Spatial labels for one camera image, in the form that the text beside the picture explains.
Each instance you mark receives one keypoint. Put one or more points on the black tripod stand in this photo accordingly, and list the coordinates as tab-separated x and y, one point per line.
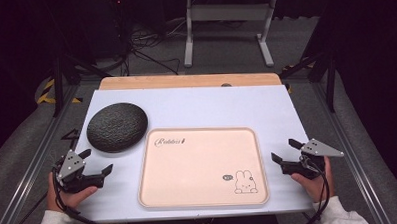
57	90
330	84

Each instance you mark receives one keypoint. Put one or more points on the yellow black floor tape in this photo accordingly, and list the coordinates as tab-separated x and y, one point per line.
47	95
290	67

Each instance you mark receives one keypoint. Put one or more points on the white board table cover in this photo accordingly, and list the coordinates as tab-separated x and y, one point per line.
203	105

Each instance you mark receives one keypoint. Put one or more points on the dark computer case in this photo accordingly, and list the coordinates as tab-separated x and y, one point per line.
111	25

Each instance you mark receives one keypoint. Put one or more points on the black textured round plate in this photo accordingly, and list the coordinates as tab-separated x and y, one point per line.
117	127

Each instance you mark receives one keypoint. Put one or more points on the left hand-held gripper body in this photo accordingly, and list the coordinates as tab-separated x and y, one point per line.
70	166

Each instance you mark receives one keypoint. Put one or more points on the pink rectangular rabbit tray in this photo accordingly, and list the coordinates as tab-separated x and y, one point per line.
201	167

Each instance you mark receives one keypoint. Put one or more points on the person's right hand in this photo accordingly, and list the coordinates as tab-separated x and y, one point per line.
317	188

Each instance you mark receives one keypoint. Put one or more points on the black triangular bracket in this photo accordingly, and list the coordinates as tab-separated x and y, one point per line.
73	135

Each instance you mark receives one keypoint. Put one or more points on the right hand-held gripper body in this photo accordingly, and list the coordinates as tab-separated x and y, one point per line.
318	149

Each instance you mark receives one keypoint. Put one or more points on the aluminium frame rail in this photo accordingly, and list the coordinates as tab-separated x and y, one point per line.
351	153
31	171

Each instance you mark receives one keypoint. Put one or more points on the white metal stand frame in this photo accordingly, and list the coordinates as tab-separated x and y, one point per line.
229	12

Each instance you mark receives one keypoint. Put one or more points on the person's left hand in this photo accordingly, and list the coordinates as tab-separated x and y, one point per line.
67	199

